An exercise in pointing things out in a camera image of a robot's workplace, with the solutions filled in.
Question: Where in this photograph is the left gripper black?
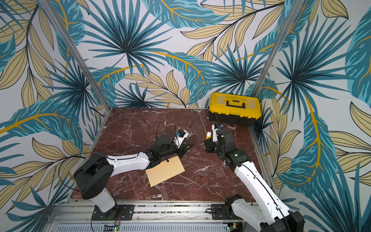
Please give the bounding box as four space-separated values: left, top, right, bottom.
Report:
161 138 194 159

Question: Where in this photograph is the manila paper envelope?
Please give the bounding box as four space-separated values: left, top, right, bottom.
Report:
146 156 185 187

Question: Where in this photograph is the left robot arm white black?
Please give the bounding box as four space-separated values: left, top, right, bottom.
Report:
73 130 193 216

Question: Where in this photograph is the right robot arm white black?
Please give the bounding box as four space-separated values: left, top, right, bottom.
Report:
204 123 305 232

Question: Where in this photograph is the yellow black toolbox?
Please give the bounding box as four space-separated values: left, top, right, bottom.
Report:
209 92 262 127

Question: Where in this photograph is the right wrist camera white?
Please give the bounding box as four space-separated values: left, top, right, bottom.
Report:
212 123 223 143

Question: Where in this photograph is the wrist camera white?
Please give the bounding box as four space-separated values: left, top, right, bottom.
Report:
174 129 189 148
212 123 223 143

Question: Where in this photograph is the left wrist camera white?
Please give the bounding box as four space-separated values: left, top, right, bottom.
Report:
174 129 189 148

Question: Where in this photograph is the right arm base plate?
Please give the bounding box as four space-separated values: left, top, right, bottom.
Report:
206 204 243 220

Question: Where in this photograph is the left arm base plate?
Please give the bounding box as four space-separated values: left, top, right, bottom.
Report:
92 205 134 221

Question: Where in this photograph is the aluminium front rail frame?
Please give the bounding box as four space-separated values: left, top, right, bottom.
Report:
43 200 257 232

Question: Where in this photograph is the left corner aluminium post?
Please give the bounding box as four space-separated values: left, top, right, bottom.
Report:
39 0 111 111

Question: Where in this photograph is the corner aluminium post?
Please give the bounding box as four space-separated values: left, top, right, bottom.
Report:
250 0 304 98
39 0 111 111

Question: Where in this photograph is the right corner aluminium post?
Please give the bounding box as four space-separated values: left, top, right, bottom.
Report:
250 0 304 98

